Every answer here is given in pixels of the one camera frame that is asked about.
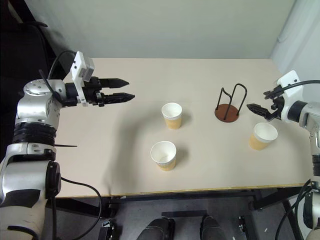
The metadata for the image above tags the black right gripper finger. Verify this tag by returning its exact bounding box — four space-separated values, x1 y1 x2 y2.
263 90 277 101
246 103 272 121

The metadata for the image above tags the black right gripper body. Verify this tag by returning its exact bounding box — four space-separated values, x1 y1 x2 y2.
266 96 286 123

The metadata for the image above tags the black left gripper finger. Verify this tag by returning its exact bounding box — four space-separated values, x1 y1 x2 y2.
99 77 130 90
102 92 136 105

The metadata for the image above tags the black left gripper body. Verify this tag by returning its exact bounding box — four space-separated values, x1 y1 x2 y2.
83 76 107 108

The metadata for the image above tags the tan white paper cup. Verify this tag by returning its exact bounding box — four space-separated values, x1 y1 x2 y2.
150 141 177 173
161 102 183 130
248 122 279 151

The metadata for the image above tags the brown wire cup holder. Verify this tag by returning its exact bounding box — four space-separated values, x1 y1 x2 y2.
214 83 248 123

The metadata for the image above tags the black office chair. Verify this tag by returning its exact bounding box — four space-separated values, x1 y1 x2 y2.
0 21 65 121

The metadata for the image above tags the dark rounded shape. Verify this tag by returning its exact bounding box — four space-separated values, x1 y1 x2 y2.
136 217 176 240
201 216 221 240

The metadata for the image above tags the black flat bar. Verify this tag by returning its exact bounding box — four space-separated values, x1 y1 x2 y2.
161 211 209 219

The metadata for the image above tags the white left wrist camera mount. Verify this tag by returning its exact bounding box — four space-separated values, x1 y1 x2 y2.
69 51 96 108

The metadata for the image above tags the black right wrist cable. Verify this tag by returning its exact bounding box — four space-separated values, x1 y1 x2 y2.
271 79 320 101

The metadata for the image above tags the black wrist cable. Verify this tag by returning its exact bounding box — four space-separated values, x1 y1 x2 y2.
271 79 320 101
48 50 77 79

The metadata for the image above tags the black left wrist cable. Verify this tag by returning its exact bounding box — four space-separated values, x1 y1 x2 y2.
48 50 77 79

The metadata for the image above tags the black metal table frame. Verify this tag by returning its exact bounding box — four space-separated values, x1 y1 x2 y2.
53 184 312 240

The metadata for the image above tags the black right elbow cable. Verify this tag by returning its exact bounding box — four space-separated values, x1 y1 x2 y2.
276 178 314 240

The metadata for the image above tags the black elbow cable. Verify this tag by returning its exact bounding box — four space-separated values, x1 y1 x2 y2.
276 178 314 240
51 174 104 240

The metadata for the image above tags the black left elbow cable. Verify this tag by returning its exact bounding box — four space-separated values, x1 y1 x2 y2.
51 174 104 240

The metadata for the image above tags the black caster bracket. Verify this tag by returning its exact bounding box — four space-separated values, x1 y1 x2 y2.
238 215 248 231
99 219 116 240

